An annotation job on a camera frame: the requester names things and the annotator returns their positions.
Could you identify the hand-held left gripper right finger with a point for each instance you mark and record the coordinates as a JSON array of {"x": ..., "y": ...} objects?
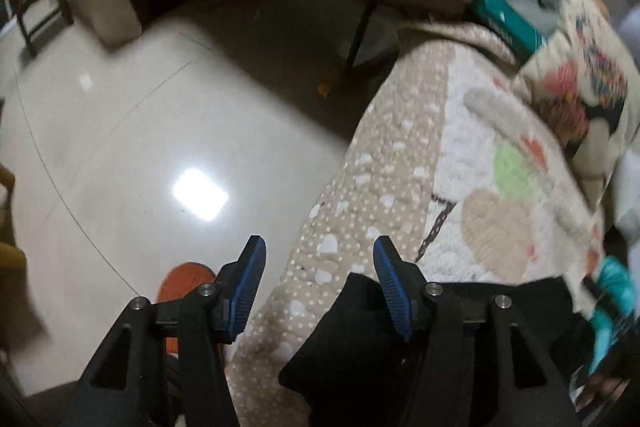
[{"x": 392, "y": 288}]

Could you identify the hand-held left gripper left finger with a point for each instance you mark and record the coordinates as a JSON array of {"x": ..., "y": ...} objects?
[{"x": 246, "y": 289}]

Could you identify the black pants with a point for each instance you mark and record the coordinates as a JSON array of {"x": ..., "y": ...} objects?
[{"x": 350, "y": 357}]

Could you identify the orange slipper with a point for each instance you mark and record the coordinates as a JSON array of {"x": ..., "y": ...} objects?
[{"x": 182, "y": 282}]

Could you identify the beige dotted printed blanket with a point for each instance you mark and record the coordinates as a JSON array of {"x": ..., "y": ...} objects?
[{"x": 400, "y": 167}]

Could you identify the small orange scrap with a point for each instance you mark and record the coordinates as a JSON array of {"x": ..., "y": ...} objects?
[{"x": 325, "y": 88}]

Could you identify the teal cloth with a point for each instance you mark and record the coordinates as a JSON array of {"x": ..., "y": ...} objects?
[{"x": 610, "y": 302}]

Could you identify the brown wooden furniture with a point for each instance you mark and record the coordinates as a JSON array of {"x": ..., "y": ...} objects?
[{"x": 10, "y": 267}]

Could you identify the black table leg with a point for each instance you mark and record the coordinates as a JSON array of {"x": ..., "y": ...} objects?
[{"x": 359, "y": 34}]

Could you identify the printed beige cushion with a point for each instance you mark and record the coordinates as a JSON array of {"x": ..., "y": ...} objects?
[{"x": 585, "y": 97}]

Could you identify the teal box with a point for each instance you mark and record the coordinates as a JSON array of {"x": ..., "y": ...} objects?
[{"x": 505, "y": 19}]

